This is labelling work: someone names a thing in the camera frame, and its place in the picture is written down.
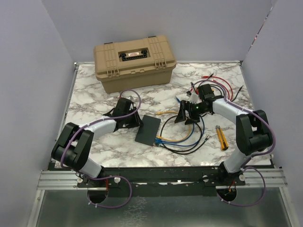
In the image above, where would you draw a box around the yellow utility knife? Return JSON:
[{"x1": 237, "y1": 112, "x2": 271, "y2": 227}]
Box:
[{"x1": 215, "y1": 125, "x2": 229, "y2": 151}]

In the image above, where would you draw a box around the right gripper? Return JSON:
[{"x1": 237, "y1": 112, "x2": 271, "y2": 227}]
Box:
[{"x1": 175, "y1": 99, "x2": 209, "y2": 125}]

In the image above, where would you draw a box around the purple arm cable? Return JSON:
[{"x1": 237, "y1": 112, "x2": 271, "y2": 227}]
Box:
[
  {"x1": 60, "y1": 89, "x2": 143, "y2": 209},
  {"x1": 189, "y1": 79, "x2": 277, "y2": 207}
]

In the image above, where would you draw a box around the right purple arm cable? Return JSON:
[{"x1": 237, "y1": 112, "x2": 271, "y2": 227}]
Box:
[{"x1": 189, "y1": 79, "x2": 277, "y2": 207}]

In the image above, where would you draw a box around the long red ethernet cable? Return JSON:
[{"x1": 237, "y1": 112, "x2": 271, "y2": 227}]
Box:
[{"x1": 201, "y1": 75, "x2": 235, "y2": 99}]

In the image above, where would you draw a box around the yellow ethernet cable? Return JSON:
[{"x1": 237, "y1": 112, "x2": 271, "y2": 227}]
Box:
[{"x1": 156, "y1": 110, "x2": 193, "y2": 142}]

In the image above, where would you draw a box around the black mounting base plate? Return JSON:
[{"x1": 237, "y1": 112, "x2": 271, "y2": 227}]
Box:
[{"x1": 47, "y1": 161, "x2": 273, "y2": 200}]

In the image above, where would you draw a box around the short red ethernet cable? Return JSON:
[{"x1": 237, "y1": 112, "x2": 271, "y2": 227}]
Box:
[{"x1": 209, "y1": 78, "x2": 234, "y2": 99}]

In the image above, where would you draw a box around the dark grey network switch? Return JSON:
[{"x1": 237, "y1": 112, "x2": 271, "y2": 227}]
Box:
[{"x1": 134, "y1": 115, "x2": 161, "y2": 146}]

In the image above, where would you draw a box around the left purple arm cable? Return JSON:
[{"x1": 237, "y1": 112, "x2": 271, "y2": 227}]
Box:
[{"x1": 60, "y1": 89, "x2": 143, "y2": 209}]

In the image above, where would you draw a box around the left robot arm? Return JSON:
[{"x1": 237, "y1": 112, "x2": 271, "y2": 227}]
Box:
[{"x1": 51, "y1": 97, "x2": 143, "y2": 187}]

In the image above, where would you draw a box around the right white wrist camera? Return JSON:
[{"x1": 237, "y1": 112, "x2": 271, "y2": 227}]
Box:
[{"x1": 186, "y1": 91, "x2": 199, "y2": 104}]

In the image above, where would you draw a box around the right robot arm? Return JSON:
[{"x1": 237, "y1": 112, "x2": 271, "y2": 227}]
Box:
[{"x1": 175, "y1": 84, "x2": 276, "y2": 185}]

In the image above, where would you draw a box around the aluminium front rail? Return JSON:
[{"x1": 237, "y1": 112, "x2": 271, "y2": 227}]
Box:
[{"x1": 37, "y1": 168, "x2": 288, "y2": 190}]

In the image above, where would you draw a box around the tan plastic toolbox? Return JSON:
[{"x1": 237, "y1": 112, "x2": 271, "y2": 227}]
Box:
[{"x1": 93, "y1": 35, "x2": 177, "y2": 94}]

